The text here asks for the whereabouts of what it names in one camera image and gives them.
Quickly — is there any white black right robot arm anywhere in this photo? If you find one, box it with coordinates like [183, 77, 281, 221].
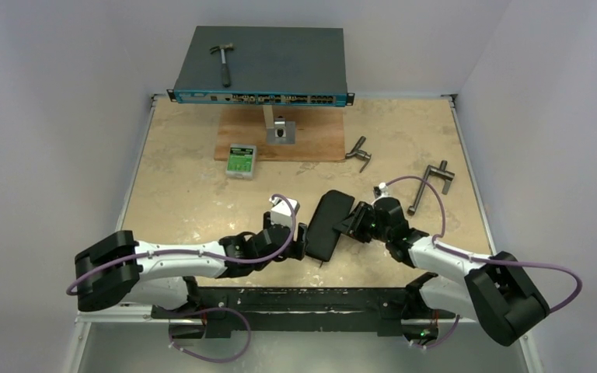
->
[333, 197, 551, 346]

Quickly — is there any aluminium table frame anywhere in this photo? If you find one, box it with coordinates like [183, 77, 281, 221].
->
[65, 98, 531, 372]

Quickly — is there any green grey device box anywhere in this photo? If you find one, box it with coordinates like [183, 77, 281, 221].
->
[225, 144, 257, 180]

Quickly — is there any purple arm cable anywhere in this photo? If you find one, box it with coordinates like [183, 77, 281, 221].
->
[65, 193, 299, 297]
[385, 176, 584, 350]

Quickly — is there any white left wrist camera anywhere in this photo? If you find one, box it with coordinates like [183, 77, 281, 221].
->
[269, 197, 300, 227]

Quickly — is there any black zipper tool case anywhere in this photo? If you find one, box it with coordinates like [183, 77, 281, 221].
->
[305, 190, 355, 262]

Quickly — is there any brown wooden board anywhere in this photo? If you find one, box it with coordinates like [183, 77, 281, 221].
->
[214, 105, 346, 162]

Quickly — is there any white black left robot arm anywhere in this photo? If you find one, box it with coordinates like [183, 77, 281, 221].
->
[66, 211, 308, 318]

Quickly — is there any small grey hammer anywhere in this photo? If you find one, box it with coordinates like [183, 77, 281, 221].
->
[209, 43, 235, 88]

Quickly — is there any grey network switch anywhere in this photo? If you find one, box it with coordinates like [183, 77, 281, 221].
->
[167, 26, 355, 107]

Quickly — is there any small metal door handle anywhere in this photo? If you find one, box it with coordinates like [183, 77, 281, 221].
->
[344, 136, 372, 173]

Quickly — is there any metal bracket stand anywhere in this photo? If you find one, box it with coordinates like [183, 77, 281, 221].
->
[263, 105, 296, 145]

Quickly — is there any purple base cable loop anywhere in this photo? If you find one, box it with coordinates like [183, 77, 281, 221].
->
[168, 307, 252, 364]

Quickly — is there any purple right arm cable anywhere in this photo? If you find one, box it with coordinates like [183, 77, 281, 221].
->
[385, 176, 584, 350]

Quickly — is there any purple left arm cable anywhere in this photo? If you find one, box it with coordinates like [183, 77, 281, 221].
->
[65, 193, 299, 297]

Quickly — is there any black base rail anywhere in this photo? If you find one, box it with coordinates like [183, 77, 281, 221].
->
[151, 287, 454, 338]

